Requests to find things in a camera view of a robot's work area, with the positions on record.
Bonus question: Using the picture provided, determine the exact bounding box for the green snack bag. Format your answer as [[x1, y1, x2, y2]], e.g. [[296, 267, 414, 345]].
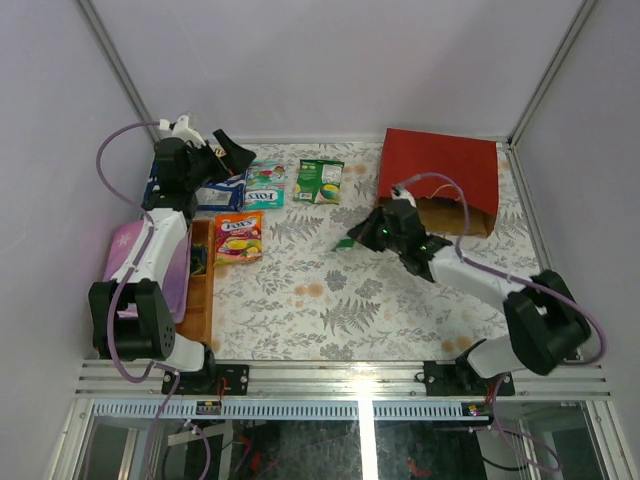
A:
[[293, 159, 344, 204], [333, 238, 355, 252]]

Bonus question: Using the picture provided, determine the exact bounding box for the blue chips bag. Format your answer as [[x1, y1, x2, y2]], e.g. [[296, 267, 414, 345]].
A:
[[142, 172, 247, 219]]

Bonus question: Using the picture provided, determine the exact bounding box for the green Fox's candy bag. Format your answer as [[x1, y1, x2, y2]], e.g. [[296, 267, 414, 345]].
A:
[[244, 160, 286, 211]]

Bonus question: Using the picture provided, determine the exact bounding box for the red paper bag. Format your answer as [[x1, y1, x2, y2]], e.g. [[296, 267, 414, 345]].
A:
[[376, 128, 499, 238]]

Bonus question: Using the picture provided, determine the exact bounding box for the orange candy bag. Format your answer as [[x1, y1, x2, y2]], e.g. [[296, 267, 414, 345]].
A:
[[214, 211, 263, 266]]

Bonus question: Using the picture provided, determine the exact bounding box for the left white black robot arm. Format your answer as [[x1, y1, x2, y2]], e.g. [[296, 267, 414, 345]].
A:
[[89, 120, 256, 395]]

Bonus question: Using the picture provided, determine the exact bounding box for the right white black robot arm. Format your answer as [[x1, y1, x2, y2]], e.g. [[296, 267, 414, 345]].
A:
[[348, 200, 591, 395]]

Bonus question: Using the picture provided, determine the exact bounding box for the pink folded cloth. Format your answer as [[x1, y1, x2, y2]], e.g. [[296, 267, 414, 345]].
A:
[[103, 214, 191, 324]]

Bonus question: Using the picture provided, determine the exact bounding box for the dark patterned cloth in tray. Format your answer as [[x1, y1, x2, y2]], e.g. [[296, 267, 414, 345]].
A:
[[190, 243, 208, 276]]

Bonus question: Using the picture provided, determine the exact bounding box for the floral table mat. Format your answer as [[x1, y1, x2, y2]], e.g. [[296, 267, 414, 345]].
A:
[[210, 143, 507, 361]]

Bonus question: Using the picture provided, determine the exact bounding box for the wooden organizer tray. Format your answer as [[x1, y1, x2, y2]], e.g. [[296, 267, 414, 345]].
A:
[[177, 219, 215, 345]]

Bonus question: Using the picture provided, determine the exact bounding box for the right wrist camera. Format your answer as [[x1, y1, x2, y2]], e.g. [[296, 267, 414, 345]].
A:
[[391, 185, 416, 208]]

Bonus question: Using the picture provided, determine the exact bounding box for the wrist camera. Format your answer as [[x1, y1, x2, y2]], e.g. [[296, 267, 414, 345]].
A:
[[391, 185, 416, 208], [158, 114, 206, 148]]

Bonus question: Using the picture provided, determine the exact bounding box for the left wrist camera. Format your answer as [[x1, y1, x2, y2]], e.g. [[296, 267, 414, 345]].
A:
[[158, 114, 206, 148]]

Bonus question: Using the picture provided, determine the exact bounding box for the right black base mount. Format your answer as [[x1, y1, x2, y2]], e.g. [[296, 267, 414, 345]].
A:
[[423, 361, 515, 397]]

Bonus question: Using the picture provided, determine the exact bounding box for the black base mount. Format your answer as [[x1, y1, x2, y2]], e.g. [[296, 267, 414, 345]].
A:
[[423, 361, 515, 397], [174, 364, 250, 397]]

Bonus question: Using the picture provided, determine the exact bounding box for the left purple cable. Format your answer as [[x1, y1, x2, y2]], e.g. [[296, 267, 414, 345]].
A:
[[95, 121, 214, 480]]

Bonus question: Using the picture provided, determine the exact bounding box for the purple cable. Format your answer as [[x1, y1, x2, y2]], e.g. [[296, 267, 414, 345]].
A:
[[95, 121, 214, 480], [394, 172, 609, 474]]

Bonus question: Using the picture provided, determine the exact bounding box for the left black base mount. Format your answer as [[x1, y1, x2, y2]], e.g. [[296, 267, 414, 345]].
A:
[[174, 364, 250, 397]]

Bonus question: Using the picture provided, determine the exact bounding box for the aluminium front rail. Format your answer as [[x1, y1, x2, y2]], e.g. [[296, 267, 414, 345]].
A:
[[75, 360, 613, 401]]

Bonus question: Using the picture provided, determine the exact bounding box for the white slotted cable duct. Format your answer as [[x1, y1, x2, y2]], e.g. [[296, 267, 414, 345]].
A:
[[93, 399, 490, 422]]

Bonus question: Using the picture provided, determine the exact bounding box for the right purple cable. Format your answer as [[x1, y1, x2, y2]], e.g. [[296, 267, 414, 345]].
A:
[[394, 172, 609, 474]]

